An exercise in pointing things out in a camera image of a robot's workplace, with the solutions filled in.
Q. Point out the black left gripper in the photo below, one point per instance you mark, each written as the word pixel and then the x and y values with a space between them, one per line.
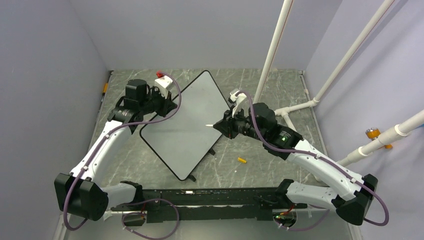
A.
pixel 167 104

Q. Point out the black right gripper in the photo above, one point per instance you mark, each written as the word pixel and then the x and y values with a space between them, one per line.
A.
pixel 226 125

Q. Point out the yellow marker cap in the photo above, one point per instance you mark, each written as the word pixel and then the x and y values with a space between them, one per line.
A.
pixel 241 160

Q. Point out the white whiteboard black frame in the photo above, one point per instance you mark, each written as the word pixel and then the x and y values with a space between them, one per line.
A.
pixel 182 141

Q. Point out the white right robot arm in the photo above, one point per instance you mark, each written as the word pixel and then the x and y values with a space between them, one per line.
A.
pixel 346 193

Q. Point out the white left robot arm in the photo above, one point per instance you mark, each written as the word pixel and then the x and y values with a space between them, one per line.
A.
pixel 96 165

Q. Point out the orange-black screwdriver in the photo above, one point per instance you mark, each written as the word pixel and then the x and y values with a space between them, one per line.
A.
pixel 104 89

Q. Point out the orange clamp on pipe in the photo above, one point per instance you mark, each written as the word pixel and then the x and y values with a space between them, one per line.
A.
pixel 372 133

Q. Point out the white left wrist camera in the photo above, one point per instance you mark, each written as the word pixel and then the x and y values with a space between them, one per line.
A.
pixel 163 83

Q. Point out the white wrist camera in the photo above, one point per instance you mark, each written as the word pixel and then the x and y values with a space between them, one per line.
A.
pixel 236 99
pixel 163 83

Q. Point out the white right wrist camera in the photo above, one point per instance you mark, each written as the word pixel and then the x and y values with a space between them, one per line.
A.
pixel 236 99

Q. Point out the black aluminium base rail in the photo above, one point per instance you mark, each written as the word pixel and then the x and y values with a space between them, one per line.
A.
pixel 161 205

